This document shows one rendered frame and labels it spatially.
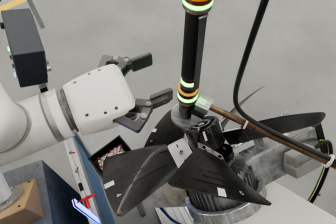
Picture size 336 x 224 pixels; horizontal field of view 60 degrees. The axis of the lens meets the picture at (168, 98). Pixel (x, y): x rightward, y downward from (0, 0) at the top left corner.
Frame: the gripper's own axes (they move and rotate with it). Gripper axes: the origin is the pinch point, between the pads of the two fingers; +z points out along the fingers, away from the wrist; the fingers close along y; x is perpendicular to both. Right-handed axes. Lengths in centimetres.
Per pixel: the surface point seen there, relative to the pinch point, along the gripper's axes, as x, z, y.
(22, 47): -40, -28, -61
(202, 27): 10.5, 7.3, 1.8
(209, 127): -38.3, 17.3, -1.5
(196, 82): -3.0, 7.3, 2.4
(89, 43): -165, 4, -173
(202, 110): -12.1, 8.6, 4.0
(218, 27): -164, 124, -138
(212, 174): -26.2, 7.6, 13.8
